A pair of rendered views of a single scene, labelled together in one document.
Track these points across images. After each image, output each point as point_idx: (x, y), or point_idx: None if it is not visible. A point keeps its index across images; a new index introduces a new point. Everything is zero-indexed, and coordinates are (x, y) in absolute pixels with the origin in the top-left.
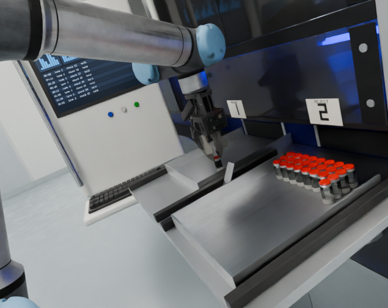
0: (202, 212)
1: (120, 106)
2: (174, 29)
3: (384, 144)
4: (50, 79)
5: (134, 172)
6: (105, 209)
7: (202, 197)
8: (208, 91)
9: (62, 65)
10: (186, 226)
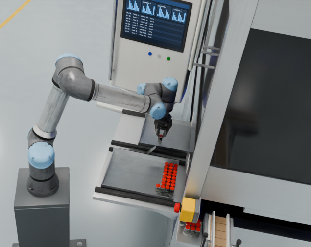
0: (126, 156)
1: (158, 53)
2: (141, 104)
3: None
4: (129, 15)
5: None
6: (109, 105)
7: (130, 151)
8: (166, 113)
9: (139, 12)
10: (115, 156)
